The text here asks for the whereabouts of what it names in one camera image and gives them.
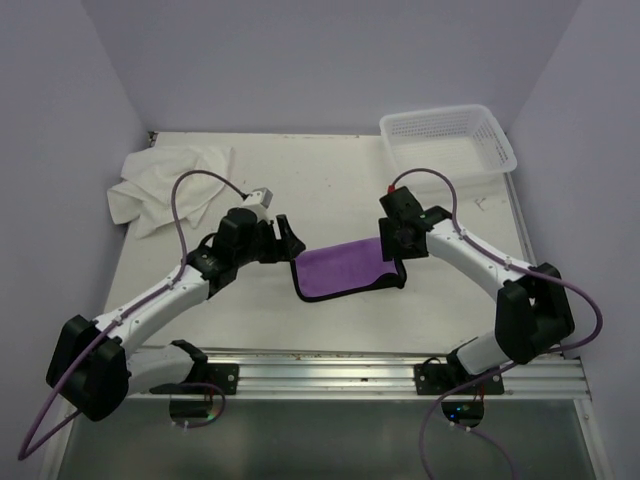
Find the white crumpled towel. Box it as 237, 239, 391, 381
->
107, 145, 234, 239

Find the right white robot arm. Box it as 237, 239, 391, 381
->
378, 187, 575, 393

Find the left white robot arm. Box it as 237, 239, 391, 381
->
46, 208, 306, 421

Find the aluminium mounting rail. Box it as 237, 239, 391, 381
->
205, 349, 590, 400

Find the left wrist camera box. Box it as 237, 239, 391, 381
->
241, 187, 273, 222

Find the white perforated plastic basket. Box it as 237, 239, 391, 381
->
379, 104, 518, 185

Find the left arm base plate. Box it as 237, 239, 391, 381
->
150, 363, 240, 395

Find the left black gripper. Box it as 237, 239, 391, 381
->
234, 213, 304, 266

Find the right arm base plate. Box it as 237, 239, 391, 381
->
413, 357, 505, 396

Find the purple microfiber towel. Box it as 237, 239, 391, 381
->
291, 237, 407, 303

